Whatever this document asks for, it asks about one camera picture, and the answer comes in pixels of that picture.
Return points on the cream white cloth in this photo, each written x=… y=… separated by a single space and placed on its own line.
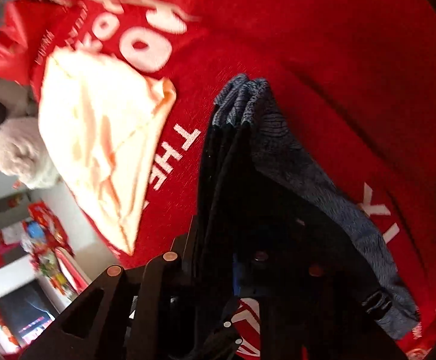
x=100 y=121

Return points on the beige plush toy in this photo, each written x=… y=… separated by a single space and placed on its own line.
x=22 y=150

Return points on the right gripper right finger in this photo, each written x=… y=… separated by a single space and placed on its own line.
x=310 y=308

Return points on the black television screen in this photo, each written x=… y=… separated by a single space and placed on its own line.
x=25 y=313

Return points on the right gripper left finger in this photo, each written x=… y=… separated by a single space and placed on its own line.
x=140 y=313

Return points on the red blanket white characters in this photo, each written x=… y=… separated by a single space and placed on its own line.
x=355 y=80

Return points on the colourful items on shelf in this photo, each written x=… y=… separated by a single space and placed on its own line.
x=46 y=241

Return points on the dark navy pants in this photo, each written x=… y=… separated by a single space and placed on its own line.
x=260 y=191

